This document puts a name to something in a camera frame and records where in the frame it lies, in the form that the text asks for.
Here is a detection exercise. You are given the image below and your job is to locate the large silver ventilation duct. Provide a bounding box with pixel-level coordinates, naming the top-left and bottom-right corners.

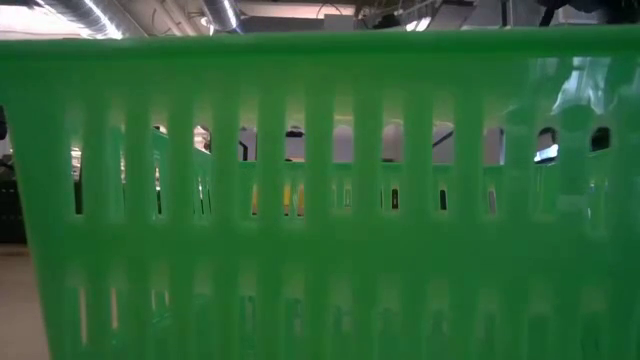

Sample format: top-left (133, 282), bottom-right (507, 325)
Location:
top-left (32, 0), bottom-right (126, 40)

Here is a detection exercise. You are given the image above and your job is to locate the bright ceiling light fixture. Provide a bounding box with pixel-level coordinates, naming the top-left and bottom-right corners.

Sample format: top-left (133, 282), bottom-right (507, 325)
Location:
top-left (404, 16), bottom-right (434, 33)

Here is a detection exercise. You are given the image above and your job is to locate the green plastic slotted basket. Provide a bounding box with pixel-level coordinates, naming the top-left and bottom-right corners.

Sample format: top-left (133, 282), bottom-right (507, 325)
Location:
top-left (0, 24), bottom-right (640, 360)

